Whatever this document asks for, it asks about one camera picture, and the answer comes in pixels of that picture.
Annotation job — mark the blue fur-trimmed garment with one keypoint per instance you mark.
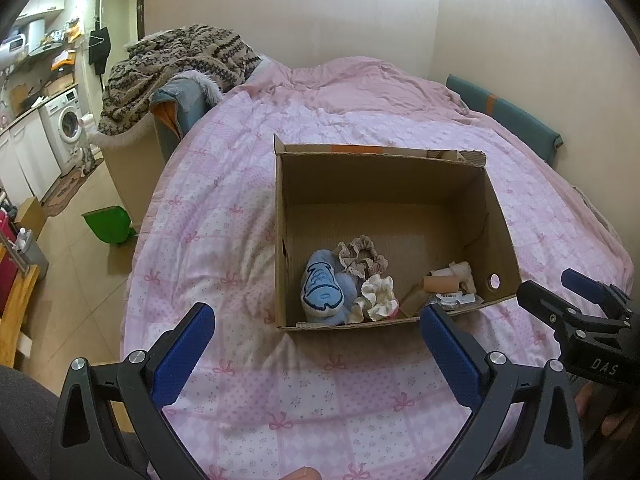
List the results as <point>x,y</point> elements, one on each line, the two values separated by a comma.
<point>175,115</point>

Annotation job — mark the pink checked quilt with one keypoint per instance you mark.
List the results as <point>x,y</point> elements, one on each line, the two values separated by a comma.
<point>225,200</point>

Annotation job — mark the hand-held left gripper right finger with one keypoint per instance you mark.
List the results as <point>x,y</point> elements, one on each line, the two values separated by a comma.
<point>450,355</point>

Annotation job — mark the white microwave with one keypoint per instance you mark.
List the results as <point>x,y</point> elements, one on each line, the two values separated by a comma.
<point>14,43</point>

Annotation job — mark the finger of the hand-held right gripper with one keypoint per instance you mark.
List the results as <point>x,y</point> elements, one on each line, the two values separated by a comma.
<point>585,284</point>
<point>542,305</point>

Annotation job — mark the beige lace scrunchie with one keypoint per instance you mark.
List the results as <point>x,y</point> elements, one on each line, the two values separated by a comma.
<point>345,255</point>

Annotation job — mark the white washing machine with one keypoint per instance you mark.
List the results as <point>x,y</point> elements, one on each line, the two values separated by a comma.
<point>65,125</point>

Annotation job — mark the brown patterned knitted blanket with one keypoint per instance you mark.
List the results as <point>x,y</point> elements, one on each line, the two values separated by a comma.
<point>175,55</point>

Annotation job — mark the person's left leg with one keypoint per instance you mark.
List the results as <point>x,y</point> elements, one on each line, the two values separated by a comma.
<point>25,425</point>

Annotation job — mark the beige bandage roll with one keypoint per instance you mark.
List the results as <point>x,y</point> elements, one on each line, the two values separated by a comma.
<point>440,284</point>

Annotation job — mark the wooden chair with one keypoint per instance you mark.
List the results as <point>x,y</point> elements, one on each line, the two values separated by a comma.
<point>15,320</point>

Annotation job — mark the white water heater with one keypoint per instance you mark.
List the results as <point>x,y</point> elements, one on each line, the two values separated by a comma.
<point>36,36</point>

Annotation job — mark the beige sofa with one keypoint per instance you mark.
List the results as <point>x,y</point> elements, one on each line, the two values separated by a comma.
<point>132,180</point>

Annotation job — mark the green dustpan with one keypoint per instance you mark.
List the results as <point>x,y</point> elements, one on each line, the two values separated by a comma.
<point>107,222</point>

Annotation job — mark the small cardboard box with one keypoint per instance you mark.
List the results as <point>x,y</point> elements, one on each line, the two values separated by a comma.
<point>32,212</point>

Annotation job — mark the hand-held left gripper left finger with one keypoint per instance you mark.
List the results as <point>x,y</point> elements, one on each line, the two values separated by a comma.
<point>182,350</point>

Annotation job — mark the grey waste bin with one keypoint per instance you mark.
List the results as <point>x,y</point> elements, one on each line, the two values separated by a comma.
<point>32,260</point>

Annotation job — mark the white floor cabinets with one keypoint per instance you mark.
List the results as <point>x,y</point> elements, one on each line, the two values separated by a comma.
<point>20,155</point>

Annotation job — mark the black hanging garment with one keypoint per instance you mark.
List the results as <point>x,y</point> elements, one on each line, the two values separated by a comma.
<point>100,47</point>

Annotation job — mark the taupe scrunchie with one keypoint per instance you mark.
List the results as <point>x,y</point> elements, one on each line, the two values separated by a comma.
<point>376,261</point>

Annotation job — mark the metal handrail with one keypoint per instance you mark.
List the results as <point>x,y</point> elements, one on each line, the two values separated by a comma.
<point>15,255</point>

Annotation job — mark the red suitcase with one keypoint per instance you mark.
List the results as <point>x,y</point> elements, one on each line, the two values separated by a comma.
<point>6,260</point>

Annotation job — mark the patterned floor rug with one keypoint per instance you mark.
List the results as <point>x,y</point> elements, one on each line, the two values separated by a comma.
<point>65,190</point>

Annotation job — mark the grey tabby cat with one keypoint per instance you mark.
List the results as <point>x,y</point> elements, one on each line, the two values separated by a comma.
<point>82,157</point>

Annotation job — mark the brown cardboard box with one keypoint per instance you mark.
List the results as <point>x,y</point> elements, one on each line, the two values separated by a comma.
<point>390,210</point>

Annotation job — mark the person's left hand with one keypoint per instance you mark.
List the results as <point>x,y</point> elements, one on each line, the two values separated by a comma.
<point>300,475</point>

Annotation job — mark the teal headboard cushion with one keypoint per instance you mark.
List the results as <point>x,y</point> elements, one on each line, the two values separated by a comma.
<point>515,120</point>

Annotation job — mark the person's right hand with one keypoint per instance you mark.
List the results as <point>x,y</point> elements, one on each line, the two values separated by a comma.
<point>617,420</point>

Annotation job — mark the plain pink bedsheet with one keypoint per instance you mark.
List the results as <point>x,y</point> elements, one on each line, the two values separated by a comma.
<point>350,85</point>

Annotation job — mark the plastic bag with white item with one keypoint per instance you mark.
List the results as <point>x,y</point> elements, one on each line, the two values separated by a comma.
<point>450,301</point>

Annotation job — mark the white scrunchie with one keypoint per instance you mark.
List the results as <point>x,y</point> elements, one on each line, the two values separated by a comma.
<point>377,295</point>

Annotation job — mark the pink soft puff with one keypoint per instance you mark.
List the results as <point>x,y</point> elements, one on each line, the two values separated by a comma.
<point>394,311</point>

